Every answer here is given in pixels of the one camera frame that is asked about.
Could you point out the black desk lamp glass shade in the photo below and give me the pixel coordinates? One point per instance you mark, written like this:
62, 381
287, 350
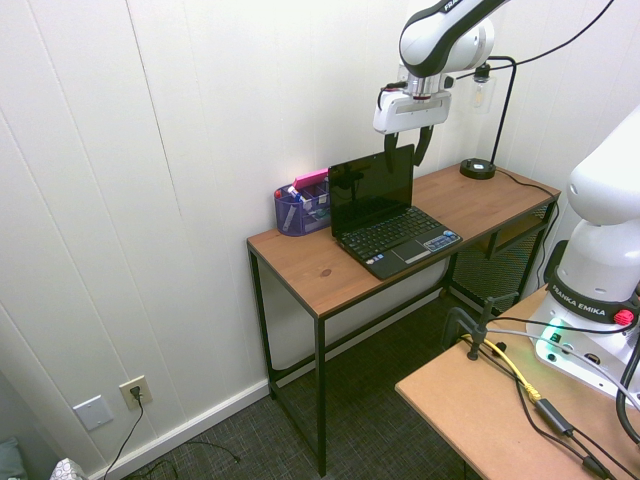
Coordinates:
477, 169

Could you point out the black laptop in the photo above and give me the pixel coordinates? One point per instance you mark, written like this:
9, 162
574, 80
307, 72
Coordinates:
380, 235

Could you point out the wooden desk black metal frame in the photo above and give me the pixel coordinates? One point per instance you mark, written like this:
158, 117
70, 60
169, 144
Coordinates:
310, 270

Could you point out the white marker with blue cap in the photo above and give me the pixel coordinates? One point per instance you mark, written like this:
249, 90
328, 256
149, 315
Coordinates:
297, 193

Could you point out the light wooden robot table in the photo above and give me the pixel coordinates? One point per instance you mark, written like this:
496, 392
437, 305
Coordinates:
480, 420

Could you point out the purple mesh desk organizer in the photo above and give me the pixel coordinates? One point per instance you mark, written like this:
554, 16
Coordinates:
295, 217

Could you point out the white blank wall plate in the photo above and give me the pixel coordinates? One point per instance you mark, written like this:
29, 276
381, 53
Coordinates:
93, 413

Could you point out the white patterned tissue box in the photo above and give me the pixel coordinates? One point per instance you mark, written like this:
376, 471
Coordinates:
67, 470

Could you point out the beige wall power outlet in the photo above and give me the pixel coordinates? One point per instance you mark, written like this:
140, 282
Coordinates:
135, 393

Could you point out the black metal clamp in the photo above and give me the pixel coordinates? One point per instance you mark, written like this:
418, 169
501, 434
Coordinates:
475, 340

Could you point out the teal cushion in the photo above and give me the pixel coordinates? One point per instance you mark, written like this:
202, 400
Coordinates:
11, 460

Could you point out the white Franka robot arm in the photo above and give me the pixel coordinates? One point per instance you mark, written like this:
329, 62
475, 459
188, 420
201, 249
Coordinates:
440, 30

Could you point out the pink sticky note pad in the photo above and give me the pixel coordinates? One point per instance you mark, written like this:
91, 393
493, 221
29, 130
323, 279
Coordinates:
312, 178

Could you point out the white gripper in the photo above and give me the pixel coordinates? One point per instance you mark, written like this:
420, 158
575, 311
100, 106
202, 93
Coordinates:
412, 111

